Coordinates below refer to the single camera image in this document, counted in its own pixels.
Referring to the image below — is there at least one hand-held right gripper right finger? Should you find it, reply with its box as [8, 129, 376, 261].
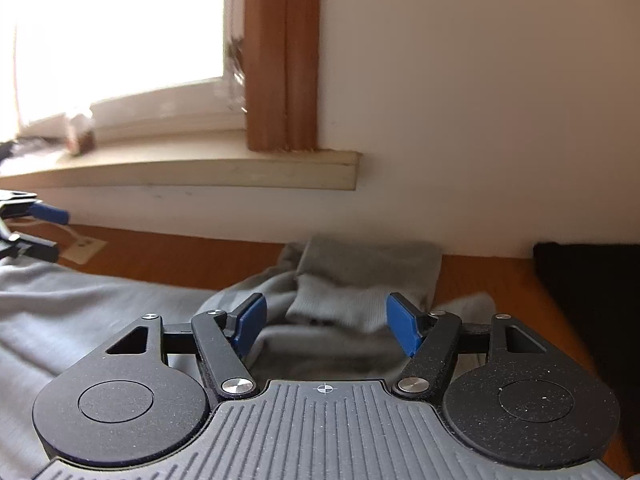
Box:
[387, 292, 548, 402]

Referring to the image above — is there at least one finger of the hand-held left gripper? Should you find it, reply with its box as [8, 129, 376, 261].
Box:
[0, 231, 60, 263]
[0, 191, 71, 225]

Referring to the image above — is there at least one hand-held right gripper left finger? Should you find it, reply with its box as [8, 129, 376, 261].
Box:
[104, 292, 267, 400]

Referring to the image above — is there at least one grey sweatshirt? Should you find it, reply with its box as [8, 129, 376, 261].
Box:
[0, 235, 497, 480]

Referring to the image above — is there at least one beige paper card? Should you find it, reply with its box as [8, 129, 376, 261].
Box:
[59, 224, 109, 267]

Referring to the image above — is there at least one glass jar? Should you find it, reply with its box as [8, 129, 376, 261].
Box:
[65, 112, 97, 157]

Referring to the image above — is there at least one beige window sill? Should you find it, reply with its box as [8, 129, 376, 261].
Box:
[0, 149, 361, 192]

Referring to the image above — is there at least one black folded garment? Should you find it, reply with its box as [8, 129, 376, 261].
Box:
[532, 241, 640, 413]

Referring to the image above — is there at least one white framed window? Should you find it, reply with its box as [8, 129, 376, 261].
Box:
[0, 0, 249, 142]

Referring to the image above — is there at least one wooden window trim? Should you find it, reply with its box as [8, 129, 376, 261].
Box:
[244, 0, 322, 154]

